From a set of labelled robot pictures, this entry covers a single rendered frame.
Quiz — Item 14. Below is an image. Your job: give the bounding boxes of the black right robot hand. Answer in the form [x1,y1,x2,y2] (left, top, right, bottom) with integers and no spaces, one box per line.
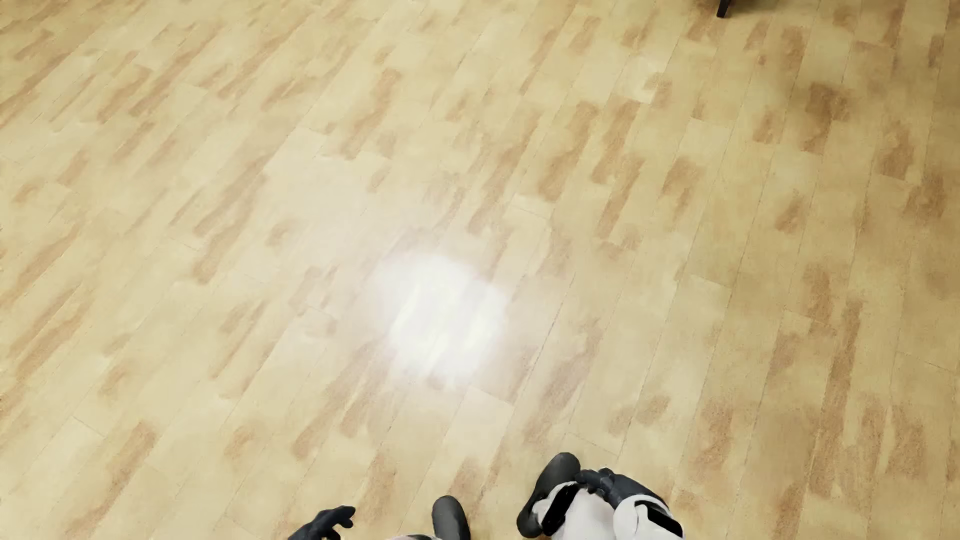
[574,468,666,511]

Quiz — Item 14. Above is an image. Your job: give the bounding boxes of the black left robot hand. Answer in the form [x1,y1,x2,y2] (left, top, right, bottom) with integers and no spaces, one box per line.
[288,505,357,540]

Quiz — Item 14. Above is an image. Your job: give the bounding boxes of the white right robot leg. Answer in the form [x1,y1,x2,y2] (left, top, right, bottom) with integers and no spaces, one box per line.
[531,481,618,540]

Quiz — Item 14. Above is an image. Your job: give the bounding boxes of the black left robot foot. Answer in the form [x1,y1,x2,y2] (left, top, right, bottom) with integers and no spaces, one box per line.
[431,495,472,540]

